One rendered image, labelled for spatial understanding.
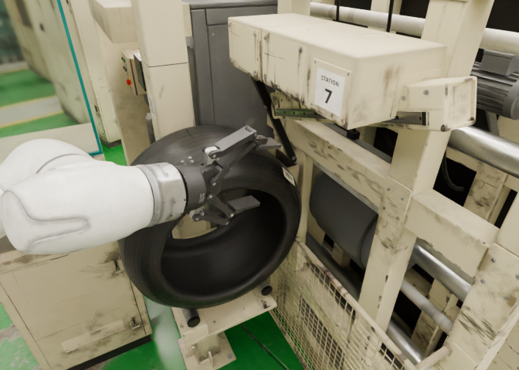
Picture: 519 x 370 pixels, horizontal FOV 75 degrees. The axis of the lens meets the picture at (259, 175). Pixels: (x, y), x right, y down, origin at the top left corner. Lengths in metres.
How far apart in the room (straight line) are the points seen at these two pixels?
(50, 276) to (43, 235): 1.38
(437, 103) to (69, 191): 0.63
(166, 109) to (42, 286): 1.04
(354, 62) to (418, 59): 0.16
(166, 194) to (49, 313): 1.54
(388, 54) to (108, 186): 0.54
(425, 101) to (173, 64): 0.75
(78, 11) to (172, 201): 3.73
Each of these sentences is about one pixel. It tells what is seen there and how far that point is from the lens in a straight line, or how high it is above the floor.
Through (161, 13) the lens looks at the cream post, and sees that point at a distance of 1.13.
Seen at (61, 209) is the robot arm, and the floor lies 1.70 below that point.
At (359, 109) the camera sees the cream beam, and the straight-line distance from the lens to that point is 0.71.
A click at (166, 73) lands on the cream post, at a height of 1.63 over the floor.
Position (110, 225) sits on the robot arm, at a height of 1.66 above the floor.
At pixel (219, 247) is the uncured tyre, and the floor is 0.93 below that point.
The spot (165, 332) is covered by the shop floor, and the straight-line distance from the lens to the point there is 2.37.
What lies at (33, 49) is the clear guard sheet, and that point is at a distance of 1.40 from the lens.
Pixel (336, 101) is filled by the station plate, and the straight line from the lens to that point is 0.72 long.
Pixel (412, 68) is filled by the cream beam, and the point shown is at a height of 1.74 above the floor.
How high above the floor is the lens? 1.92
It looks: 32 degrees down
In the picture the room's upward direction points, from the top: straight up
